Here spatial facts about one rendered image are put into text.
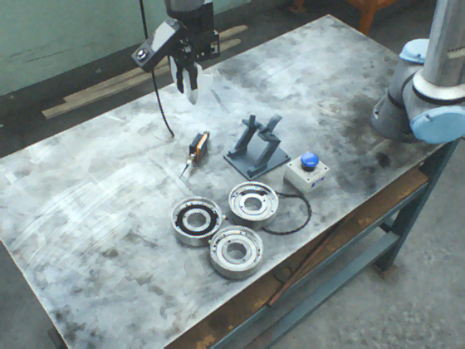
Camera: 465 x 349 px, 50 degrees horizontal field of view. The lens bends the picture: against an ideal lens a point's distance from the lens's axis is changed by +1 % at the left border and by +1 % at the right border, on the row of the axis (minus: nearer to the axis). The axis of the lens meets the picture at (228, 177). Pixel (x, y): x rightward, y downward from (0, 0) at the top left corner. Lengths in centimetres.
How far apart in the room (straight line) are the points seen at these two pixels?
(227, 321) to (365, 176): 47
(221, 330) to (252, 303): 10
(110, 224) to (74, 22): 163
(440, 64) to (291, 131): 40
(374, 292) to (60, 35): 180
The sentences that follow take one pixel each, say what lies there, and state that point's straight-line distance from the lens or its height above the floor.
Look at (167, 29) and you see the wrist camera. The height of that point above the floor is 113.
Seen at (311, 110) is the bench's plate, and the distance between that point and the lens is 134.
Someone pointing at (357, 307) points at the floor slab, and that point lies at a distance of 194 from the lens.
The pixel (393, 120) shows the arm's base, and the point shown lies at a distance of 129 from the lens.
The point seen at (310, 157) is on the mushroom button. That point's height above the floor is 87.
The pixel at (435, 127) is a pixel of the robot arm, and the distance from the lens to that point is 112.
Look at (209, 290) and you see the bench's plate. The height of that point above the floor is 80.
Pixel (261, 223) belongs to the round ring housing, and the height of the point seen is 83.
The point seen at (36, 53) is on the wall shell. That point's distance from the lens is 256.
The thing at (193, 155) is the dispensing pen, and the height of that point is 83.
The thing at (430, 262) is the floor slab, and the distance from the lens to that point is 215.
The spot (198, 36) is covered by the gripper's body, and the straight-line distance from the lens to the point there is 100.
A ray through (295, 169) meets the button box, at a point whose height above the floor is 85.
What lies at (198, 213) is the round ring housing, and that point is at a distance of 104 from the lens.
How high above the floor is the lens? 165
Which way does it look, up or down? 48 degrees down
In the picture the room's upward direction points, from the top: 4 degrees clockwise
